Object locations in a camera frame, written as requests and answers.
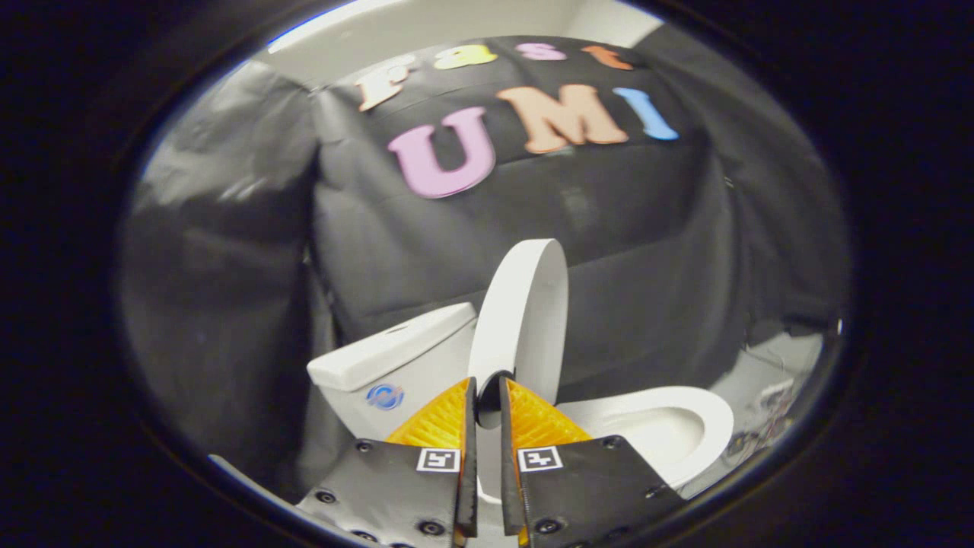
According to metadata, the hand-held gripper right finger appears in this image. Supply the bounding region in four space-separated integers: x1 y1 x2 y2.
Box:
498 375 686 548

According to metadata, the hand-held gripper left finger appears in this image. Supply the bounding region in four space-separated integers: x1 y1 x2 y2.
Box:
297 377 479 548

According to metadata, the white toilet lid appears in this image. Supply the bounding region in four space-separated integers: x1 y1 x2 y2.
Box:
466 238 570 431

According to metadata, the white ceramic toilet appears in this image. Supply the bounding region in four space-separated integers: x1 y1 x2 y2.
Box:
307 302 736 548

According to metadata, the black backdrop cloth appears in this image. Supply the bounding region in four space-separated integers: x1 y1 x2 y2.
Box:
118 34 849 488

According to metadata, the tangle of thin cables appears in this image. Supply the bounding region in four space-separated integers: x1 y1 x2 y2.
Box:
723 377 800 465

